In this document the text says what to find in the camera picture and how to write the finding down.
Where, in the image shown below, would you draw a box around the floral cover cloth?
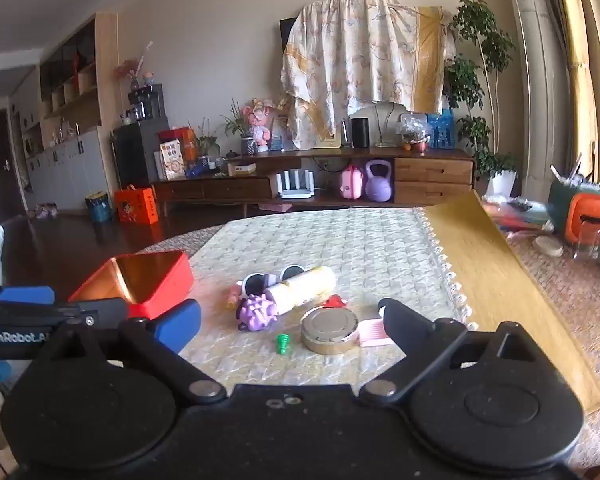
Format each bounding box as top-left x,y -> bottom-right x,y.
280,0 -> 457,150

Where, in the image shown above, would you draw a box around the clear bag of fruit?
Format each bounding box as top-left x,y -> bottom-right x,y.
398,113 -> 432,154

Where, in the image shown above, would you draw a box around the printed snack box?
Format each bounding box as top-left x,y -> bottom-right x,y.
159,140 -> 188,181

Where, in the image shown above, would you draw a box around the black cabinet fridge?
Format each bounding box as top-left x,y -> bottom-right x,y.
111,116 -> 172,187

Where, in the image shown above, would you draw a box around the blue toy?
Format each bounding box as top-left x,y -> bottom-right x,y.
184,156 -> 212,179

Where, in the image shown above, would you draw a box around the red tin box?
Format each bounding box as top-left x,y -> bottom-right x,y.
68,250 -> 196,321

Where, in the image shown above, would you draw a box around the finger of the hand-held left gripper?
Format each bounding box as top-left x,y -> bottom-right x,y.
0,286 -> 56,307
0,297 -> 130,329

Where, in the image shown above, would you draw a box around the orchid in patterned pot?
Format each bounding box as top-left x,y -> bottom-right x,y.
221,99 -> 259,157

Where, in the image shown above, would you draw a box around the pink doll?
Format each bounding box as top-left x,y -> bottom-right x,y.
244,99 -> 277,154

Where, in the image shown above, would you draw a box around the round beige coaster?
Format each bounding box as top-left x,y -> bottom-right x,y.
534,236 -> 566,258

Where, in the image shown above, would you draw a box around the yellow curtain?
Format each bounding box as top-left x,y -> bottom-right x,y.
552,0 -> 600,171

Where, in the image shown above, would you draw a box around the white rounded appliance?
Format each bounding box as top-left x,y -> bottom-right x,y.
347,102 -> 412,149

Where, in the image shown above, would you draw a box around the cream quilted table mat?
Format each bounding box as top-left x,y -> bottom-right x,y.
177,206 -> 473,391

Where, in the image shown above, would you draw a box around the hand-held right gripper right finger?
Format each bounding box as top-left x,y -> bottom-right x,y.
358,298 -> 551,405

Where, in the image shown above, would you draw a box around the cream cylindrical container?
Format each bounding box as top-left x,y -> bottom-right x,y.
264,265 -> 338,312

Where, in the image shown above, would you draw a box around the green orange container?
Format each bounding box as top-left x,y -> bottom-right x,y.
546,179 -> 600,247

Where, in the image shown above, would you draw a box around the teal bin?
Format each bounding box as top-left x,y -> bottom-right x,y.
84,190 -> 114,224

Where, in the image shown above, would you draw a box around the pink toy suitcase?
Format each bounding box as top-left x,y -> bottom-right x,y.
338,163 -> 365,199

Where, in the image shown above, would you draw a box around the small green potted plant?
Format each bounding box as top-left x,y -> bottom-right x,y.
186,116 -> 222,159

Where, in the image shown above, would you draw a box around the orange gift box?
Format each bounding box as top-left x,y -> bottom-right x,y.
114,185 -> 161,225

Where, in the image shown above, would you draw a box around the purple kettlebell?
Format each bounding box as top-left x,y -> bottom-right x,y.
363,159 -> 395,202

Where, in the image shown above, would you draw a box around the clear glass cup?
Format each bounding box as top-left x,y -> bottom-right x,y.
574,219 -> 600,262

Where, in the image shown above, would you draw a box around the white router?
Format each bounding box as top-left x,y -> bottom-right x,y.
275,169 -> 316,200

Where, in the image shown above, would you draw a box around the black television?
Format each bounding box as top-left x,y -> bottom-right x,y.
279,17 -> 297,56

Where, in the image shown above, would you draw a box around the wooden television cabinet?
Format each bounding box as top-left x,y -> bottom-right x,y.
150,147 -> 477,217

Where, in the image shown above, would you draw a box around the bunch of chopsticks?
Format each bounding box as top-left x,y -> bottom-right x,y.
554,141 -> 600,188

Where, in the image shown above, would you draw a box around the purple dragon toy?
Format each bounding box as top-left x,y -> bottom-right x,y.
236,294 -> 280,332

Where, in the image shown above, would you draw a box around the golden yellow cloth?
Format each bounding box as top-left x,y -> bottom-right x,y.
422,190 -> 600,416

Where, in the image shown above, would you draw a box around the pair of shoes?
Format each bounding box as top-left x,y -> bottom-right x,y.
26,202 -> 59,220

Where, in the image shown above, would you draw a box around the round metal tin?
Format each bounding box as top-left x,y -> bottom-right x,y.
300,306 -> 359,357

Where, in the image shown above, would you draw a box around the white framed sunglasses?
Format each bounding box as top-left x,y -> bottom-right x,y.
241,264 -> 307,297

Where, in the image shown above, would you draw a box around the pink comb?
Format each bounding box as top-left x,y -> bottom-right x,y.
356,318 -> 395,348

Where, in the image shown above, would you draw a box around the potted green tree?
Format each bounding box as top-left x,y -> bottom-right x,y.
442,0 -> 525,197

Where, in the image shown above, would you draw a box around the white standing air conditioner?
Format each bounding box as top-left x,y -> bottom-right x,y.
501,0 -> 592,197

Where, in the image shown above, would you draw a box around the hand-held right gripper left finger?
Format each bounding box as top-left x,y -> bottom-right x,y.
32,299 -> 227,405

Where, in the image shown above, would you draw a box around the black coffee machine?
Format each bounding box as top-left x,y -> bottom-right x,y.
127,84 -> 166,122

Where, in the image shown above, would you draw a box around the blue picture card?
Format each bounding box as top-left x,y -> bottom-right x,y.
269,111 -> 289,152

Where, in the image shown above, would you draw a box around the black cylindrical speaker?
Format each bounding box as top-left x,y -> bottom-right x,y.
350,117 -> 371,149

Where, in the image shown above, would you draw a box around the red gift box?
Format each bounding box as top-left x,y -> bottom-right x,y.
158,127 -> 199,162

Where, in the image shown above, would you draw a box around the flower vase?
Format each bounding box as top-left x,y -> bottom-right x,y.
114,39 -> 154,93

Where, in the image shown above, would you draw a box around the stack of colourful books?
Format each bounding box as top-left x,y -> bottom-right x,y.
480,196 -> 553,235

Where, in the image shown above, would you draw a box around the grey wall cabinet unit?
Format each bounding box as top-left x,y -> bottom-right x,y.
10,11 -> 119,202

